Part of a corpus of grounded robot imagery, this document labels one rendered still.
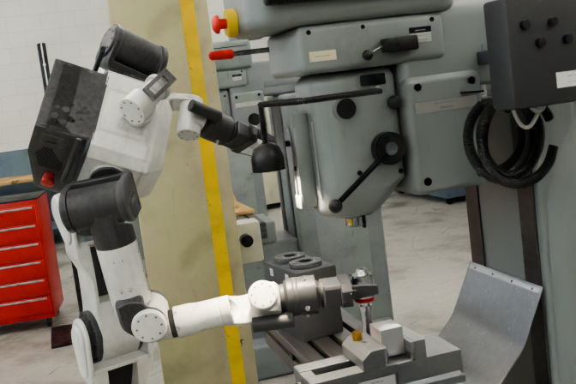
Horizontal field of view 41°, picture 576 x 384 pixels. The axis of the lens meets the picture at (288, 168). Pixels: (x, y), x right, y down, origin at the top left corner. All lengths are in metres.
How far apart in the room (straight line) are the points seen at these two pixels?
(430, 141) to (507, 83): 0.26
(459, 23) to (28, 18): 9.23
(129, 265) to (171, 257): 1.73
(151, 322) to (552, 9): 1.04
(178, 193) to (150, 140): 1.63
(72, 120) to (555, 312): 1.16
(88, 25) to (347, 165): 9.18
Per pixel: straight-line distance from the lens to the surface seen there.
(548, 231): 1.83
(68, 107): 1.80
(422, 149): 1.70
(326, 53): 1.61
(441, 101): 1.72
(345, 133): 1.65
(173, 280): 3.47
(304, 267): 2.08
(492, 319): 1.97
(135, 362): 2.22
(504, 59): 1.52
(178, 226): 3.43
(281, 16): 1.58
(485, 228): 2.02
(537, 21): 1.55
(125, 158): 1.76
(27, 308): 6.28
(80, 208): 1.70
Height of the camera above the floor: 1.62
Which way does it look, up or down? 6 degrees down
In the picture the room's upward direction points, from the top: 7 degrees counter-clockwise
